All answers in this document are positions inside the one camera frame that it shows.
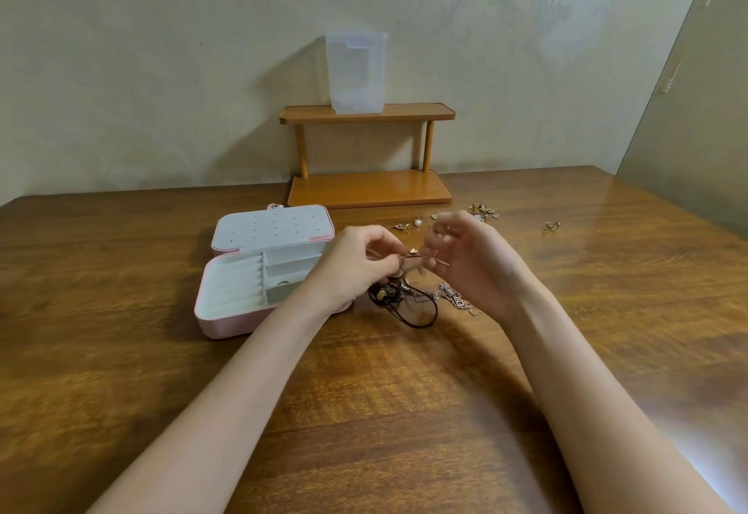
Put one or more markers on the person's left forearm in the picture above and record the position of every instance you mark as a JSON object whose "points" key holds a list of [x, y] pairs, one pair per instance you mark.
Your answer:
{"points": [[234, 408]]}

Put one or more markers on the pile of gold earrings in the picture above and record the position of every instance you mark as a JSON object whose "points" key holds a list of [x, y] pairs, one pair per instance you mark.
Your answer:
{"points": [[482, 212]]}

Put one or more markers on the pink jewelry box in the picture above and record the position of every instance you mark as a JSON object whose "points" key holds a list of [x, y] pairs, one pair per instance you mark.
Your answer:
{"points": [[263, 268]]}

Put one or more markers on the person's right thumb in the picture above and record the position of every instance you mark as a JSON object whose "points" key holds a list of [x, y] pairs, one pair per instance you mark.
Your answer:
{"points": [[435, 256]]}

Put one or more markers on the wooden two-tier shelf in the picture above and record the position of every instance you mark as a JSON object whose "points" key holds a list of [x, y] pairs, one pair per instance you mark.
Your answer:
{"points": [[368, 157]]}

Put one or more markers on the person's right hand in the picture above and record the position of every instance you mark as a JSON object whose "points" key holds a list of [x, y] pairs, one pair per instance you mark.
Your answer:
{"points": [[482, 271]]}

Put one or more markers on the person's right forearm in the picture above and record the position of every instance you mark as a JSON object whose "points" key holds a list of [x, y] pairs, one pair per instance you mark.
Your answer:
{"points": [[608, 408]]}

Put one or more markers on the clear plastic container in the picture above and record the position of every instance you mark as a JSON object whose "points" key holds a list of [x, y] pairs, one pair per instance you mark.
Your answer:
{"points": [[356, 72]]}

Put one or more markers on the person's left hand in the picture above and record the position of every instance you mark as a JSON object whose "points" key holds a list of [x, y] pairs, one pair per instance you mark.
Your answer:
{"points": [[342, 274]]}

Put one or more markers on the person's left thumb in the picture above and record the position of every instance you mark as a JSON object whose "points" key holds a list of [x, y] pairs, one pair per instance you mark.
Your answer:
{"points": [[385, 259]]}

